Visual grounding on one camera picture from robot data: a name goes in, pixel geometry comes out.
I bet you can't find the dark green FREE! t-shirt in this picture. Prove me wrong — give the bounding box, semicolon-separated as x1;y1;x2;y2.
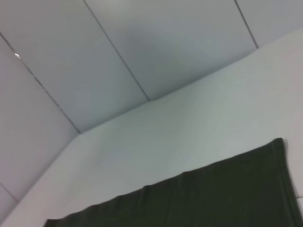
45;137;300;227

